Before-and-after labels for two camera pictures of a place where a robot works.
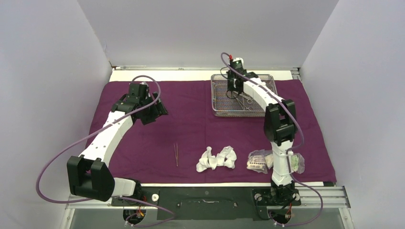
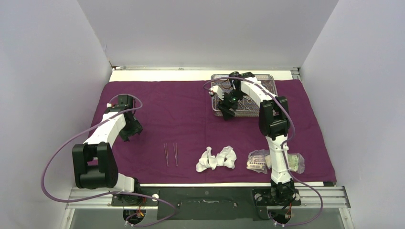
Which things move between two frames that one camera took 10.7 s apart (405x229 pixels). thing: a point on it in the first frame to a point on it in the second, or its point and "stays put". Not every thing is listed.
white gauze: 207,161 stays put
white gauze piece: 227,157 stays put
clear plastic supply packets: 256,161 stays put
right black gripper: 230,87 to 225,107
